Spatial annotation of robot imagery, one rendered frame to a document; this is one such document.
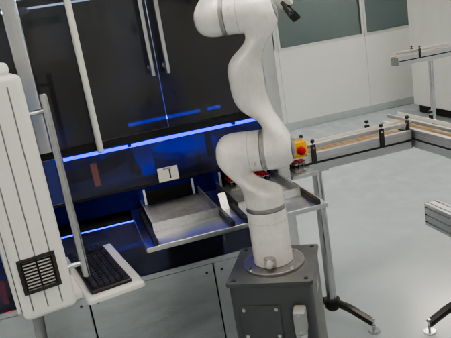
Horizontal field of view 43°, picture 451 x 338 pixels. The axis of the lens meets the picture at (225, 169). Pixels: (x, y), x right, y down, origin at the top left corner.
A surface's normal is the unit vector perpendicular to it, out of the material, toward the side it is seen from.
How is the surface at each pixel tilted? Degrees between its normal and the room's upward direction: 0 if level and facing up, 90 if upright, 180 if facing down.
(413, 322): 0
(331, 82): 90
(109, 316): 90
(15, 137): 90
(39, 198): 90
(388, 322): 0
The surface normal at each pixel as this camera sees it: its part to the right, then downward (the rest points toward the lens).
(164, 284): 0.27, 0.22
